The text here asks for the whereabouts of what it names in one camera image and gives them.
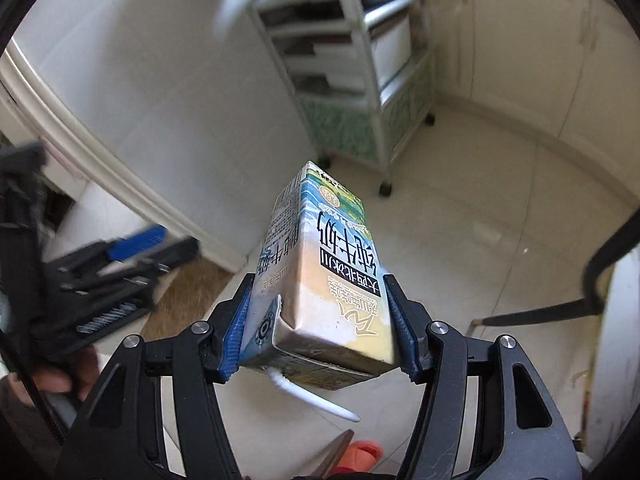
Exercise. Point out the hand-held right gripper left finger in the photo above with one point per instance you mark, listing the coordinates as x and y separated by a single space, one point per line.
234 332

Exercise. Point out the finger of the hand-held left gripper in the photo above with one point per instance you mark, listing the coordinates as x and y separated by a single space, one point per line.
137 241
176 252

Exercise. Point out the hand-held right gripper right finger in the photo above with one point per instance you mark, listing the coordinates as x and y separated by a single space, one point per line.
401 327

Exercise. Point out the blue white milk carton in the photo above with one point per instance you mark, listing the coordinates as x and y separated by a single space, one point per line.
320 280

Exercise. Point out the white drinking straw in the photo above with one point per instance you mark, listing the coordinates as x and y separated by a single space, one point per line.
310 398

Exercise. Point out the person's left hand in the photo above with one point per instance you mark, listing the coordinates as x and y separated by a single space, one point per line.
55 377

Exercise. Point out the brown floor mat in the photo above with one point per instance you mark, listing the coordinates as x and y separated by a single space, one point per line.
185 295

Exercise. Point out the orange slipper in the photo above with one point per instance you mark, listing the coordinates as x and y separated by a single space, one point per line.
362 452

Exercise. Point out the white rolling kitchen cart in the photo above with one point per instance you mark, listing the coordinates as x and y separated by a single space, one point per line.
345 125

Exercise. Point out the cream kitchen cabinets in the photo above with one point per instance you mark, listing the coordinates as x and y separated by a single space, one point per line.
525 35

